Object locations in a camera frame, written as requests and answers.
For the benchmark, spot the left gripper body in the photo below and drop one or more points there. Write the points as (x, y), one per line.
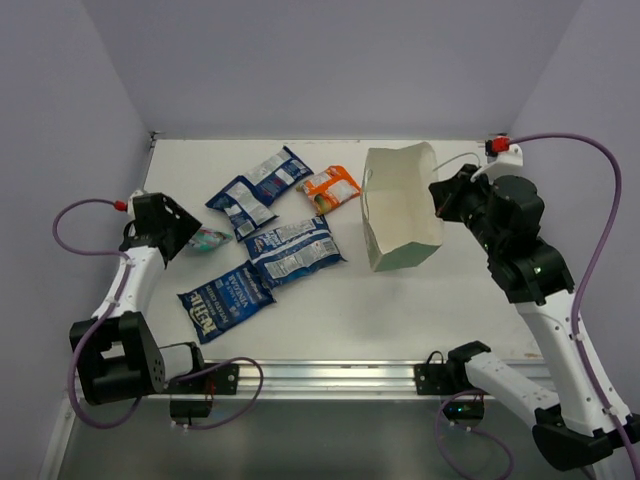
(163, 220)

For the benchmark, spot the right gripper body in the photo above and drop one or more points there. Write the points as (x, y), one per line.
(469, 199)

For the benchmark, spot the green candy bag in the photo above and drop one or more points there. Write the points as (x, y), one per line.
(207, 240)

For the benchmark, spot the green paper bag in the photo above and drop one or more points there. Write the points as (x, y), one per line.
(400, 226)

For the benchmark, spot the orange white snack bag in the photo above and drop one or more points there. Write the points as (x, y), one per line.
(329, 189)

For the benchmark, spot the blue white snack bag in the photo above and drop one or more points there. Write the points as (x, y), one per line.
(270, 179)

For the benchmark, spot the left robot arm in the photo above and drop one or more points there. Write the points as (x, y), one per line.
(115, 353)

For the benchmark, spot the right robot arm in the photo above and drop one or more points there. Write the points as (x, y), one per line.
(582, 420)

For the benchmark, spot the left black control box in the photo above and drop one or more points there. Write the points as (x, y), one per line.
(186, 410)

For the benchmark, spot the black control box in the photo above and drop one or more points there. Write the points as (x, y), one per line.
(465, 409)
(186, 410)

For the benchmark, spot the right black control box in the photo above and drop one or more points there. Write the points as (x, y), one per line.
(465, 409)

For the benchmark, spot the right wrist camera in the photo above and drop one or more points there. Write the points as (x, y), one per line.
(503, 157)

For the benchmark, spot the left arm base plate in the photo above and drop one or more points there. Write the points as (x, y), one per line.
(223, 381)

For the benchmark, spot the aluminium rail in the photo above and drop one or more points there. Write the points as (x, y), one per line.
(350, 380)

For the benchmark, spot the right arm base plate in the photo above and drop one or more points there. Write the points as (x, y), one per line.
(440, 379)

